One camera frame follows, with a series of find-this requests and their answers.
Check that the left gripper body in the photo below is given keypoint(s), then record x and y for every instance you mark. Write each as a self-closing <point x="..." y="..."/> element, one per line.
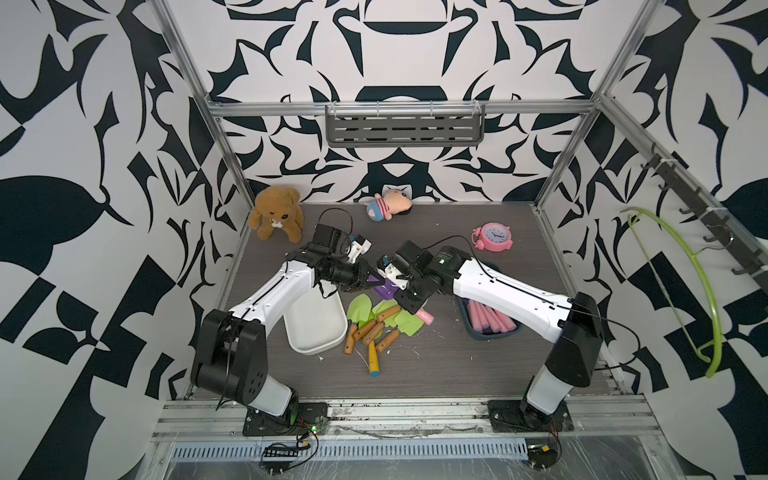
<point x="343" y="274"/>

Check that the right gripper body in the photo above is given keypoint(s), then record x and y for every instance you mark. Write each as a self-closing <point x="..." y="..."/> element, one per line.
<point x="414" y="283"/>

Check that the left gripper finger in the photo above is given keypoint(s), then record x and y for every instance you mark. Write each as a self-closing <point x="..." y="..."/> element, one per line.
<point x="367" y="272"/>
<point x="361" y="285"/>

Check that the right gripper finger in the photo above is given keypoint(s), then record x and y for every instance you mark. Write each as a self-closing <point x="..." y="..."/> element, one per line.
<point x="401" y="296"/>
<point x="415" y="302"/>

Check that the purple square scoop pink handle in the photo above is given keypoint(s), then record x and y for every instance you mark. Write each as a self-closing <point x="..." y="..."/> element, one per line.
<point x="476" y="318"/>

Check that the purple pointed shovel pink handle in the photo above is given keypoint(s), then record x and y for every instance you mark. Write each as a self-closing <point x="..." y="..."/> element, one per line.
<point x="507" y="324"/>

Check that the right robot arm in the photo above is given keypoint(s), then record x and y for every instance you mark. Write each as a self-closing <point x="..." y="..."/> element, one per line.
<point x="571" y="324"/>

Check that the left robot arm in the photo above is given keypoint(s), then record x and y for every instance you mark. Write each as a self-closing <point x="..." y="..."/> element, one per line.
<point x="231" y="352"/>

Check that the white storage tray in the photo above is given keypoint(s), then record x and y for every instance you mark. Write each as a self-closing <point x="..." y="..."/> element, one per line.
<point x="316" y="323"/>

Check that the teal storage box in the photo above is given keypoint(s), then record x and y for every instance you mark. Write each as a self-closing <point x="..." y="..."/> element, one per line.
<point x="488" y="334"/>

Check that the black connector box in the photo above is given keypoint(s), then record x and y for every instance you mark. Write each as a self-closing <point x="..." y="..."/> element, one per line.
<point x="542" y="457"/>

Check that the small plush doll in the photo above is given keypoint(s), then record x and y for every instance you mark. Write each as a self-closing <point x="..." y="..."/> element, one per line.
<point x="385" y="206"/>

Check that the pink alarm clock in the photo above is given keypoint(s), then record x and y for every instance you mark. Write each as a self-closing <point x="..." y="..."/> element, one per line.
<point x="493" y="237"/>

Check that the brown teddy bear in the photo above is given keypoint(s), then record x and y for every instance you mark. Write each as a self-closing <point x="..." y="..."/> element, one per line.
<point x="277" y="208"/>

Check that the green hoop hanger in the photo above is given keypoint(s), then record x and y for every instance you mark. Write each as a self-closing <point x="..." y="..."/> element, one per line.
<point x="674" y="280"/>

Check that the green shovel wooden handle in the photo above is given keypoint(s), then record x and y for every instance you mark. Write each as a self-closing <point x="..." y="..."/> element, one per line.
<point x="359" y="316"/>
<point x="401" y="323"/>
<point x="381" y="315"/>

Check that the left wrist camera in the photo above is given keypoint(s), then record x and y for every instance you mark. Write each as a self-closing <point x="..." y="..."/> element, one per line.
<point x="355" y="247"/>

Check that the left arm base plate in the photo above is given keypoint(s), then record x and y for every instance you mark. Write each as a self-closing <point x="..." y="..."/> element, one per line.
<point x="298" y="416"/>

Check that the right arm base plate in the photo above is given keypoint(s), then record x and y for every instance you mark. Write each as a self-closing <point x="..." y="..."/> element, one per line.
<point x="517" y="416"/>

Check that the black hook rail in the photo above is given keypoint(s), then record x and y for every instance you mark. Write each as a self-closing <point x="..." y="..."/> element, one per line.
<point x="726" y="232"/>

